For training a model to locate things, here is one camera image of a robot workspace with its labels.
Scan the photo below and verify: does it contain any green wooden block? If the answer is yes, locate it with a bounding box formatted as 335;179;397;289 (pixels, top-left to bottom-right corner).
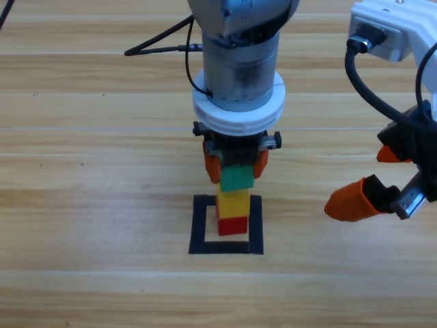
220;165;255;193

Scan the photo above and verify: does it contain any red wooden block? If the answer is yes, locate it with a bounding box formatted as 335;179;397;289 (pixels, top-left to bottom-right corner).
216;215;249;236

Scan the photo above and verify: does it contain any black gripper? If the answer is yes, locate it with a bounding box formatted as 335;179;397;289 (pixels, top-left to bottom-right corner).
193;120;283;185
324;100;437;223

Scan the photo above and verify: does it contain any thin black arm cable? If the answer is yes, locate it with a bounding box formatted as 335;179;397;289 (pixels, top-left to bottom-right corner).
414;42;437;120
185;16;212;96

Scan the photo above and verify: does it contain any black tape square outline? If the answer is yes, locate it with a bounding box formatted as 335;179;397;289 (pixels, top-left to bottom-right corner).
188;194;264;256

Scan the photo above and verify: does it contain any yellow wooden block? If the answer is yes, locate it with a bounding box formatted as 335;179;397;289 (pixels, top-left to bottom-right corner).
215;189;251;219

